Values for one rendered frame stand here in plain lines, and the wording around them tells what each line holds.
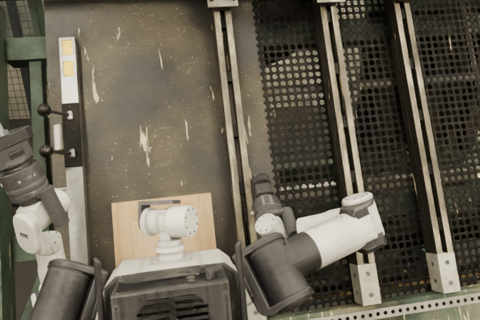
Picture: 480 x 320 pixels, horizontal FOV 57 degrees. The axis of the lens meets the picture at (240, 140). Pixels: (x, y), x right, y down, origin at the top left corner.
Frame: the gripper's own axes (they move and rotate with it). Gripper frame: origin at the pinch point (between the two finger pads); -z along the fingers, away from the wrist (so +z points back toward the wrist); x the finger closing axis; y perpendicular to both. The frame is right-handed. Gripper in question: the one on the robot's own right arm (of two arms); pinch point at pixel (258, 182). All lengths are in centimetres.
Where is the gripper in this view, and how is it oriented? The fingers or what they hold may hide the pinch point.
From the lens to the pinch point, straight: 142.6
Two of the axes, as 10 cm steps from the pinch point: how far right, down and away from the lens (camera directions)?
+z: 1.7, 5.7, -8.1
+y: -9.9, 0.9, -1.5
